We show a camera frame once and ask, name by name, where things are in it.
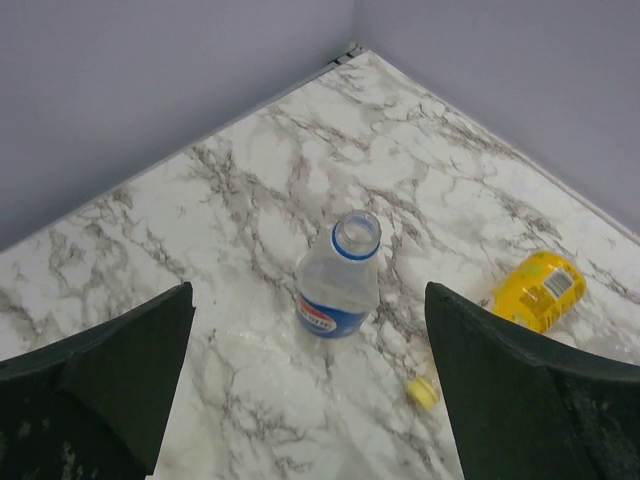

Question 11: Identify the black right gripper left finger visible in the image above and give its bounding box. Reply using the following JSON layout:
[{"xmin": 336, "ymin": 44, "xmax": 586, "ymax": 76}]
[{"xmin": 1, "ymin": 282, "xmax": 195, "ymax": 479}]

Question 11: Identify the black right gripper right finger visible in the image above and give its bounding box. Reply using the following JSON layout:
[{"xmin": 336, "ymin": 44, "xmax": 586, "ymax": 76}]
[{"xmin": 425, "ymin": 282, "xmax": 639, "ymax": 479}]

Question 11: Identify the yellow bottle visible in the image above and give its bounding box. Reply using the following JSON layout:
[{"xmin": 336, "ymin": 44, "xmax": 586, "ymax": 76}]
[{"xmin": 480, "ymin": 251, "xmax": 587, "ymax": 334}]

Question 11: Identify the clear bottle blue label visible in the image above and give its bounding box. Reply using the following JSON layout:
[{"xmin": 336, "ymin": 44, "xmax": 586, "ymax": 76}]
[{"xmin": 296, "ymin": 210, "xmax": 381, "ymax": 339}]

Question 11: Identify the yellow bottle cap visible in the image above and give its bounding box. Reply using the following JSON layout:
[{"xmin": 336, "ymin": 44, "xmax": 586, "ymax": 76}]
[{"xmin": 407, "ymin": 376, "xmax": 440, "ymax": 410}]

